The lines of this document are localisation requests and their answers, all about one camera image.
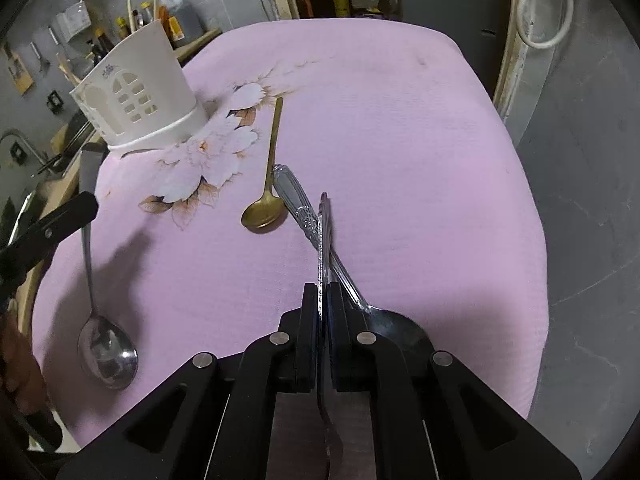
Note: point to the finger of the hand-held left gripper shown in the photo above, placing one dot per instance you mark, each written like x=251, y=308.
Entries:
x=50, y=232

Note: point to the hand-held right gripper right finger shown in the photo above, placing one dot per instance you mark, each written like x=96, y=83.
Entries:
x=337, y=340

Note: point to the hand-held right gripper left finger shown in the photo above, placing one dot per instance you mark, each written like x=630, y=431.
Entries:
x=310, y=340

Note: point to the silver fork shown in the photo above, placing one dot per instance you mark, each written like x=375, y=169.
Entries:
x=322, y=240

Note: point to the plain silver spoon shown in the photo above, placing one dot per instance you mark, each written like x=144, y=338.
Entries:
x=107, y=350

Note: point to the white utensil holder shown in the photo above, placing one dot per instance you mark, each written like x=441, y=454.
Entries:
x=150, y=90

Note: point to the person's left hand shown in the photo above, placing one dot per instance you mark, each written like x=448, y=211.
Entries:
x=20, y=375

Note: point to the metal faucet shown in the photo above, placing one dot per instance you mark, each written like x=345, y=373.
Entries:
x=22, y=142

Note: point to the gold spoon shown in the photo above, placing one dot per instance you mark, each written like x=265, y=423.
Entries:
x=262, y=215

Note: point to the ornate silver spoon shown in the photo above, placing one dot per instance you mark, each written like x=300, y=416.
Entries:
x=295, y=195

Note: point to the hanging wooden spatula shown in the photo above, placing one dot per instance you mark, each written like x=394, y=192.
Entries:
x=17, y=70

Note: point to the hanging metal tool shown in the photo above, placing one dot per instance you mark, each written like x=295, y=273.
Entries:
x=40, y=57

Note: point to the pink floral cloth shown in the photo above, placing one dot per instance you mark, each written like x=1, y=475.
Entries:
x=375, y=160

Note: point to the row of sauce bottles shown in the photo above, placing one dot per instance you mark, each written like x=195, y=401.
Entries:
x=122, y=27

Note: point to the large oil bottle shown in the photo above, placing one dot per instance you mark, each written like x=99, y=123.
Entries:
x=180, y=15

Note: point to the yellow roll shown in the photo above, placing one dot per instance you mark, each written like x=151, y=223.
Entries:
x=342, y=5

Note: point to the grey cabinet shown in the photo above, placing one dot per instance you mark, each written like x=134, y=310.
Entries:
x=450, y=0

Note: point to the black wall socket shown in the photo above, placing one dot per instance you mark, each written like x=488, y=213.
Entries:
x=17, y=153
x=55, y=101

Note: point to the white wall box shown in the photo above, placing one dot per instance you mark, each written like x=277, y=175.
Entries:
x=74, y=20

